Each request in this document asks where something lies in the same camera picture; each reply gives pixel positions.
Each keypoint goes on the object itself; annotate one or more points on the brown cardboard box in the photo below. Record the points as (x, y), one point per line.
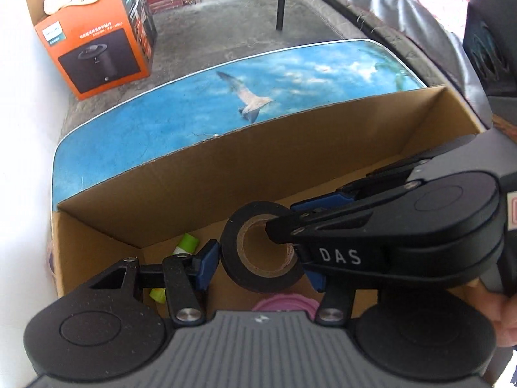
(242, 169)

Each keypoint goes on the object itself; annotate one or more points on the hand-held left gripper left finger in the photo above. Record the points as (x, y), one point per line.
(208, 264)

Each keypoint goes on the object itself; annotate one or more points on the orange appliance box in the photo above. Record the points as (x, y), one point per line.
(93, 36)

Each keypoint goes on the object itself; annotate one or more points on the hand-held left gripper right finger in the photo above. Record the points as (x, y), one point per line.
(311, 275)

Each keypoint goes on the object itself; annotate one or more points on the green lip balm tube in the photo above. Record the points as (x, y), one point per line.
(186, 244)

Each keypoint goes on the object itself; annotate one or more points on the person's right hand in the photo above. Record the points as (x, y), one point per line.
(507, 319)

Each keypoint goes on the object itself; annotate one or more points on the grey sofa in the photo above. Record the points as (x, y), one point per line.
(404, 8)

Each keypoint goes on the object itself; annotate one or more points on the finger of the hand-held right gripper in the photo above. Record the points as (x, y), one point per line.
(323, 202)
(323, 226)

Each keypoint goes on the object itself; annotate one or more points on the black tape roll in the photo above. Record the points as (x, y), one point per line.
(234, 266)

